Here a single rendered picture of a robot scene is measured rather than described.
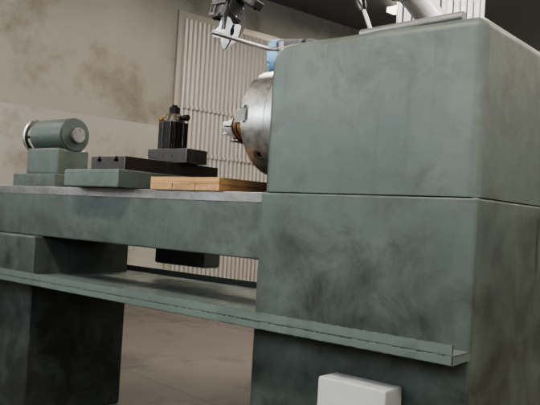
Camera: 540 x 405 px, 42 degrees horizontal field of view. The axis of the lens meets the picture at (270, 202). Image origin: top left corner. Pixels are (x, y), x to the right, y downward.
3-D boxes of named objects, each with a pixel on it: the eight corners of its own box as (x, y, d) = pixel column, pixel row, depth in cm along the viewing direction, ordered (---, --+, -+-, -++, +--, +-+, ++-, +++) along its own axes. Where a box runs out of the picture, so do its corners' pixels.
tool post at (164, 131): (186, 151, 253) (188, 123, 253) (171, 149, 247) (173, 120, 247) (173, 151, 258) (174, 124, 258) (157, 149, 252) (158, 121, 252)
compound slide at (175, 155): (206, 165, 248) (207, 150, 249) (186, 162, 241) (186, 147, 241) (167, 165, 262) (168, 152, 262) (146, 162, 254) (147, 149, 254)
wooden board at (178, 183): (295, 198, 228) (296, 186, 228) (218, 190, 201) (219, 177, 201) (228, 196, 248) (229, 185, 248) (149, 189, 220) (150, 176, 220)
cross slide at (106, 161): (217, 180, 259) (218, 167, 259) (124, 169, 226) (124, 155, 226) (183, 179, 270) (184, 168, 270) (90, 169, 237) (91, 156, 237)
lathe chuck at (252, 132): (332, 169, 221) (325, 68, 216) (267, 182, 197) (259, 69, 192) (308, 169, 226) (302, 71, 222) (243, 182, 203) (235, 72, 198)
